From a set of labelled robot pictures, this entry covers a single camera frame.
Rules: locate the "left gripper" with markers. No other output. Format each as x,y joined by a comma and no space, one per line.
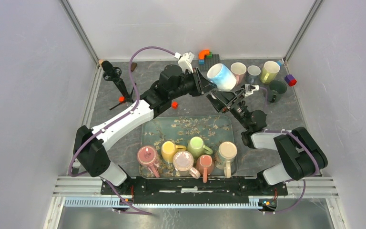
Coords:
204,85

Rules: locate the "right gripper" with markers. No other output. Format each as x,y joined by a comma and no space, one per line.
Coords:
229,97

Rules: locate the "light blue mug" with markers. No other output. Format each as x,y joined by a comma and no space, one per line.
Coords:
222,77

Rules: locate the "light pink hexagonal mug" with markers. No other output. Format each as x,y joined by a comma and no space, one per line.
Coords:
239,70

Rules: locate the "blue-grey square mug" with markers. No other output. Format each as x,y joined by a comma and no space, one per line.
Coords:
253,73

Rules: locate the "cream and green mug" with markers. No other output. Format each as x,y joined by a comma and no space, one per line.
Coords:
225,156

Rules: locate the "dark teal mug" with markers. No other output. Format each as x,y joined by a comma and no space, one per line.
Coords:
275,90

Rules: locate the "yellow-green hexagonal mug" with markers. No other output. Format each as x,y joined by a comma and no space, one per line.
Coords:
269,72

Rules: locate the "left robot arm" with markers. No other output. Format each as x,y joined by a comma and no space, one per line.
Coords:
91,145

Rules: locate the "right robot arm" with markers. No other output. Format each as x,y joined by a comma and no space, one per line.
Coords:
299,153

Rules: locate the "light green mug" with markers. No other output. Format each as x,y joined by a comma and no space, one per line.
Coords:
196,147

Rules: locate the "coral mug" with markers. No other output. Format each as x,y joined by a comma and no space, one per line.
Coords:
205,166

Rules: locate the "pale pink mug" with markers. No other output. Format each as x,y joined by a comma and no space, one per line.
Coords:
183,163

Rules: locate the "yellow mug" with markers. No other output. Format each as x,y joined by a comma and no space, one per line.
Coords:
169,149

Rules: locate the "red-pink mug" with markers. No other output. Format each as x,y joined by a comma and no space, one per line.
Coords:
148,157

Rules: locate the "grey lego baseplate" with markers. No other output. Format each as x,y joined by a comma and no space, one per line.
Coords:
208,62

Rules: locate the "orange curved block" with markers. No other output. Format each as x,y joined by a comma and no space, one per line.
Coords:
203,54

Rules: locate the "red cube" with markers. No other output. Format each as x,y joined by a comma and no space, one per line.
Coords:
175,105

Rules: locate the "floral teal tray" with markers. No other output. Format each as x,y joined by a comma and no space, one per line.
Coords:
212,129

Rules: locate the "purple and red block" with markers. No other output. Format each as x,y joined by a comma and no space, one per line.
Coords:
290,80

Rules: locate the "brown block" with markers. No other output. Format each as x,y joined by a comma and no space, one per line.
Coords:
133,66

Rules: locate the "small red block by tripod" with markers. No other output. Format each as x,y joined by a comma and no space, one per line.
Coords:
121,99

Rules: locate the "black microphone tripod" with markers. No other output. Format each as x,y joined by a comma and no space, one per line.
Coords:
113,74

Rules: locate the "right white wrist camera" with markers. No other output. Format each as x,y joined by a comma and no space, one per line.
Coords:
249,89

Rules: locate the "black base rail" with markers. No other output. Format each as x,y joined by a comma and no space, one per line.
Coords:
216,190

